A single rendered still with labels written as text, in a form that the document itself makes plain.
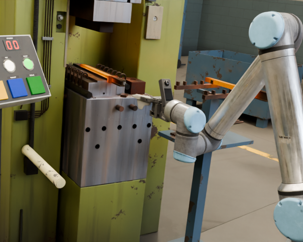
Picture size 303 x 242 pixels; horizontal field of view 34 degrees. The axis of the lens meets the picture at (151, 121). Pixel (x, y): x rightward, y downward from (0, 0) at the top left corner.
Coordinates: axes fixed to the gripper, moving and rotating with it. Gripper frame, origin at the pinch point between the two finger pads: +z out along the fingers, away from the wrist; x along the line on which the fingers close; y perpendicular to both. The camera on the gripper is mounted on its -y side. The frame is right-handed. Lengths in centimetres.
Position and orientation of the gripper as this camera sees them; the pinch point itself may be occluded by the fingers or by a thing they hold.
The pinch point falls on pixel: (147, 93)
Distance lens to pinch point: 212.8
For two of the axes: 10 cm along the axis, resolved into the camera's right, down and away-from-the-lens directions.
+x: 8.4, -0.6, 5.3
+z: -5.3, -2.7, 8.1
